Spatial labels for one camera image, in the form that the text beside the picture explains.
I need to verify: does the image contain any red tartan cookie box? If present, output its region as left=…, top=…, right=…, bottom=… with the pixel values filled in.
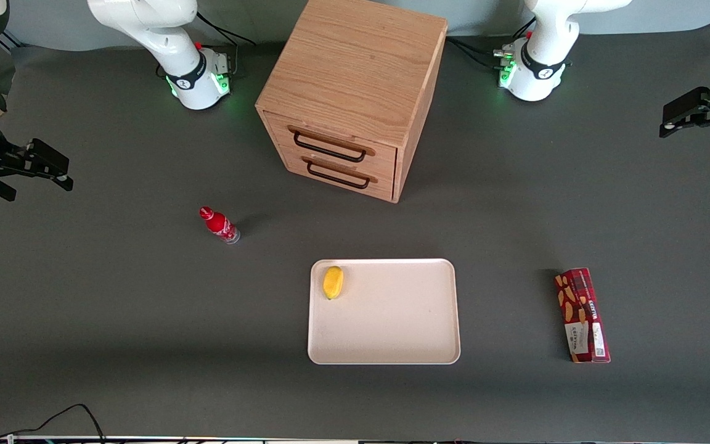
left=555, top=268, right=611, bottom=363

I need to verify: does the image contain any cream rectangular plastic tray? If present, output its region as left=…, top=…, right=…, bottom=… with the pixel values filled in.
left=308, top=258, right=461, bottom=365

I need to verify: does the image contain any small red soda bottle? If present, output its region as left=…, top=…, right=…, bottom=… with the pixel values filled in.
left=199, top=206, right=241, bottom=245

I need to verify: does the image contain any yellow mango fruit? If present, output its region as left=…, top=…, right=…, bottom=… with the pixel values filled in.
left=322, top=266, right=345, bottom=300

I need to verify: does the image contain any wooden two-drawer cabinet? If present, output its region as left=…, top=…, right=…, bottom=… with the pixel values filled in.
left=255, top=0, right=449, bottom=204

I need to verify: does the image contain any black right arm base cable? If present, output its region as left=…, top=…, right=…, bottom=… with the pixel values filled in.
left=197, top=11, right=257, bottom=47

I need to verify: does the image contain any black arm base cable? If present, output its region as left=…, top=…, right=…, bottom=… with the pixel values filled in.
left=197, top=11, right=257, bottom=47
left=446, top=17, right=537, bottom=70

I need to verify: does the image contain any black left arm base cable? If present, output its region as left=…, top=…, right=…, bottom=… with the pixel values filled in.
left=446, top=17, right=537, bottom=70

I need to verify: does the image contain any thin black table-edge cable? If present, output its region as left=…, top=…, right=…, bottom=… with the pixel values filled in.
left=0, top=404, right=107, bottom=444

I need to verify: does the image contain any wide black drawer handle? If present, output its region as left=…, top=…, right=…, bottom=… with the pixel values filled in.
left=287, top=125, right=377, bottom=163

